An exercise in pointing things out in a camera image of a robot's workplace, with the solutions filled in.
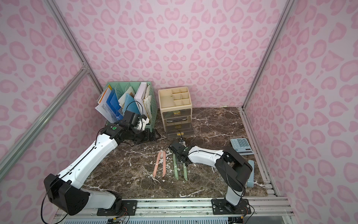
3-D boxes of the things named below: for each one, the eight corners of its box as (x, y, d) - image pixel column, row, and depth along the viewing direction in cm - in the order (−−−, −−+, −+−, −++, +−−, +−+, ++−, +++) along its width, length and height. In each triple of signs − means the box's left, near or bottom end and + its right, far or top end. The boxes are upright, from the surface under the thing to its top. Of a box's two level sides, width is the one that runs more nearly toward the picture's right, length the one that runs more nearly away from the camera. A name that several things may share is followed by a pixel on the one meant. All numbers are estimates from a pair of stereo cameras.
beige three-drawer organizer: (165, 145, 99) (160, 121, 78) (163, 115, 118) (158, 89, 97) (193, 142, 101) (195, 117, 80) (186, 112, 120) (186, 86, 99)
